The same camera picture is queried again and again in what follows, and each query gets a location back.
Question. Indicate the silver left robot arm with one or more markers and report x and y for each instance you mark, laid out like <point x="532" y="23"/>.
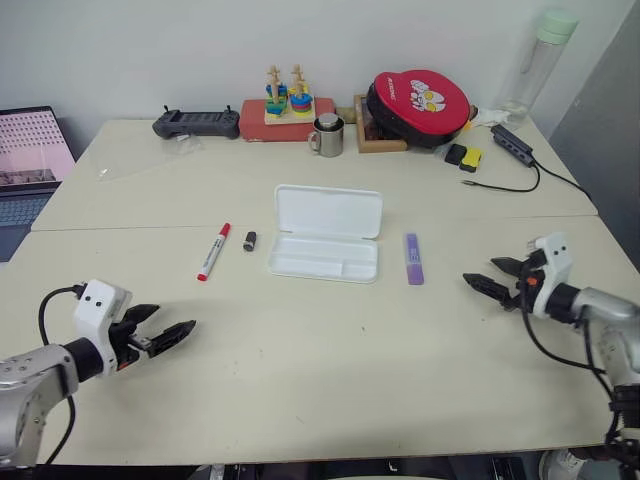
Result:
<point x="35" y="372"/>

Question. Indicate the small wooden block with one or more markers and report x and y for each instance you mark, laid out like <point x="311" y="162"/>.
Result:
<point x="346" y="113"/>

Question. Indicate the white shoe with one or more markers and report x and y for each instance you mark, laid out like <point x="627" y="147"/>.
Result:
<point x="562" y="465"/>

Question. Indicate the white crumpled tissue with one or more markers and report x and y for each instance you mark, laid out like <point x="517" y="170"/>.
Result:
<point x="490" y="117"/>

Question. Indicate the transparent plastic bag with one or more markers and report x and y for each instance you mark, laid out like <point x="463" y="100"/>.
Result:
<point x="150" y="155"/>

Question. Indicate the black remote controller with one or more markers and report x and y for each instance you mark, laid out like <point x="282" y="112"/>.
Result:
<point x="197" y="124"/>

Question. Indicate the wooden frame tray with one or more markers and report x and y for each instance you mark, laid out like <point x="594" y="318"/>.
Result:
<point x="372" y="142"/>

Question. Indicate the stainless steel mug with lid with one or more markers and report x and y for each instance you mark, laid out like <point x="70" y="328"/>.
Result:
<point x="330" y="137"/>

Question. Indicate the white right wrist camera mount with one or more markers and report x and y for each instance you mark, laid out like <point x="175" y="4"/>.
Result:
<point x="554" y="265"/>

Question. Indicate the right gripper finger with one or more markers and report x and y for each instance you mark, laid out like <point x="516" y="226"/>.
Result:
<point x="509" y="265"/>
<point x="492" y="289"/>

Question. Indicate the clear bottle with green lid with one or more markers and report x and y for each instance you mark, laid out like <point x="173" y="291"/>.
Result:
<point x="532" y="60"/>

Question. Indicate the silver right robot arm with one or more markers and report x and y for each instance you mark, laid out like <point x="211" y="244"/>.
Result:
<point x="600" y="306"/>

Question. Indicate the purple capped plastic tube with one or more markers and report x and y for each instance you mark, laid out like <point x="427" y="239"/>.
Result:
<point x="414" y="260"/>

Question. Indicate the white open pencil case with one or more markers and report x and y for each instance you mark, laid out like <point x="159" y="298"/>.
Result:
<point x="327" y="220"/>

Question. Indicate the small black cap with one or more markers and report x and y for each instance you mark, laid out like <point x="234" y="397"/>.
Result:
<point x="250" y="241"/>

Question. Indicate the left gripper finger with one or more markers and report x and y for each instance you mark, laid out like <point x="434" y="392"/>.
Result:
<point x="142" y="312"/>
<point x="172" y="337"/>

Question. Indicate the small yellow black block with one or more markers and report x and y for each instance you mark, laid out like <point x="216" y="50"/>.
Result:
<point x="471" y="159"/>

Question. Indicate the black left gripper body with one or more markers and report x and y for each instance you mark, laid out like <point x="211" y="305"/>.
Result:
<point x="127" y="345"/>

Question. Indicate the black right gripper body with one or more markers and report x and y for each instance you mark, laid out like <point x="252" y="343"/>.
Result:
<point x="527" y="292"/>

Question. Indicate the red rectangular box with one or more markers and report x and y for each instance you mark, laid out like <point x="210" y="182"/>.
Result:
<point x="255" y="125"/>

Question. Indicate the red white marker pen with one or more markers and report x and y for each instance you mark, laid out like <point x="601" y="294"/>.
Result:
<point x="212" y="252"/>

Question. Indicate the open laptop computer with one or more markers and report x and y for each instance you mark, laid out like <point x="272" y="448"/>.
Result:
<point x="27" y="150"/>

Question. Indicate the wooden colourful stacking toy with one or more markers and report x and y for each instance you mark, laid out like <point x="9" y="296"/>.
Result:
<point x="290" y="102"/>

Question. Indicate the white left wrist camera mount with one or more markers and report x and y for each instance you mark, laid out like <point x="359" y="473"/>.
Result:
<point x="95" y="310"/>

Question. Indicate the red black paddle case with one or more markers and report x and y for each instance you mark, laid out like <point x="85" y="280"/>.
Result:
<point x="420" y="107"/>

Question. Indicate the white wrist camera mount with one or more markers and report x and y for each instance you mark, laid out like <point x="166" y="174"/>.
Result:
<point x="95" y="310"/>
<point x="554" y="265"/>

